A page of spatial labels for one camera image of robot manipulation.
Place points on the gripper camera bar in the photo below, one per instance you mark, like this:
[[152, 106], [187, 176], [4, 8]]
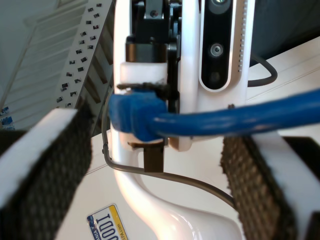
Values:
[[215, 50]]

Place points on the small licence plate sticker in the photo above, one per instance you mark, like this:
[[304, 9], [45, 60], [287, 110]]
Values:
[[107, 222]]

